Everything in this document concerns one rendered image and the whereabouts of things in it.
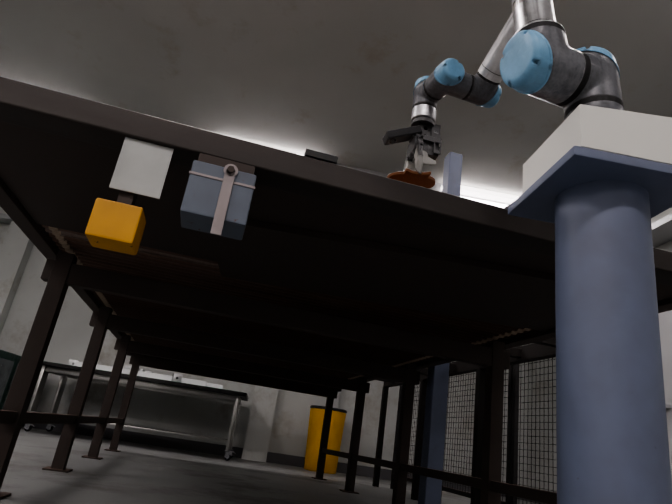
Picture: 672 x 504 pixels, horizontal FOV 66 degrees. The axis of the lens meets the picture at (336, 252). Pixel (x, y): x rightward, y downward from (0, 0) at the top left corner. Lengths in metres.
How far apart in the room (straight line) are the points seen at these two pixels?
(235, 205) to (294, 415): 6.00
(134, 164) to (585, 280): 0.91
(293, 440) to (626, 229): 6.21
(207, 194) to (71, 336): 6.48
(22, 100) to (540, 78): 1.05
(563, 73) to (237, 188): 0.71
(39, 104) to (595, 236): 1.11
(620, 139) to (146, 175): 0.92
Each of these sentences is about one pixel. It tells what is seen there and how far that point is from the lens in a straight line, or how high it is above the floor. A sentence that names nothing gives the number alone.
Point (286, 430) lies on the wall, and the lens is 6.99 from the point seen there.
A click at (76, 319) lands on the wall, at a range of 7.54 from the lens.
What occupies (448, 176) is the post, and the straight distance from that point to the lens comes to 3.79.
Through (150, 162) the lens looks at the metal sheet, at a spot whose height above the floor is 0.81.
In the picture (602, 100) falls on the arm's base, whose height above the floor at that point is 1.05.
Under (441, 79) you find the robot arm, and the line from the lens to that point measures 1.58.
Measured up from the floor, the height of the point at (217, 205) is 0.74.
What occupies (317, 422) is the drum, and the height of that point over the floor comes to 0.53.
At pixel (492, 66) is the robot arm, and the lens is 1.63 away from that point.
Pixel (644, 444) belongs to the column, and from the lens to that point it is 0.99.
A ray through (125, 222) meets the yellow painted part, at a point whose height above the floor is 0.66.
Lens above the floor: 0.32
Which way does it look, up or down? 20 degrees up
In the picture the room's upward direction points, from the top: 9 degrees clockwise
